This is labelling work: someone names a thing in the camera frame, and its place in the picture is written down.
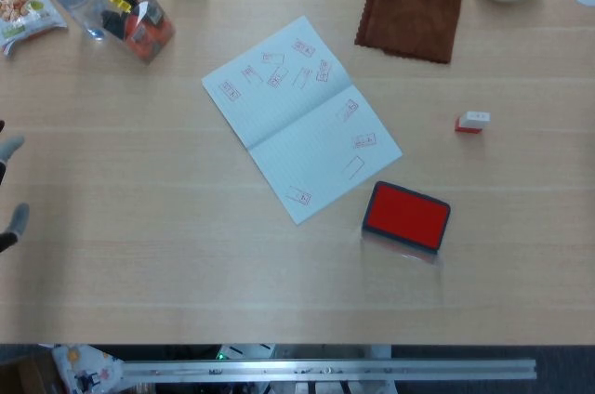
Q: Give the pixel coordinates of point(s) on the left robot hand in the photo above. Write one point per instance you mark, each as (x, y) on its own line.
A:
(14, 145)

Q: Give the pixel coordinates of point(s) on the printed nut snack bag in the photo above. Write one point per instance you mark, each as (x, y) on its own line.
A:
(23, 3)

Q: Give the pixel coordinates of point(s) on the white and red stamp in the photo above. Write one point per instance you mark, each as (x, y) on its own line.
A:
(476, 119)

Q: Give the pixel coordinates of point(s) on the open lined stamped notebook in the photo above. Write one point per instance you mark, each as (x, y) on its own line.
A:
(288, 134)

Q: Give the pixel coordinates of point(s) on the folded brown cloth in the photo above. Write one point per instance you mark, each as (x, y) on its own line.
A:
(409, 17)

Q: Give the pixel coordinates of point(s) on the aluminium profile rail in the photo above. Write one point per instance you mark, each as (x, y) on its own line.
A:
(325, 368)

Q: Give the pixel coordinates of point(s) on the printed paper sheet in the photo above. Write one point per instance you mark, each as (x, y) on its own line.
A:
(83, 366)

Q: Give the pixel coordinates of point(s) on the red ink pad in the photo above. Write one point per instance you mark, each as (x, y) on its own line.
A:
(404, 215)

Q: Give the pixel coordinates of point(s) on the clear bag orange snacks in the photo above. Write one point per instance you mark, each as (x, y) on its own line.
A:
(135, 27)

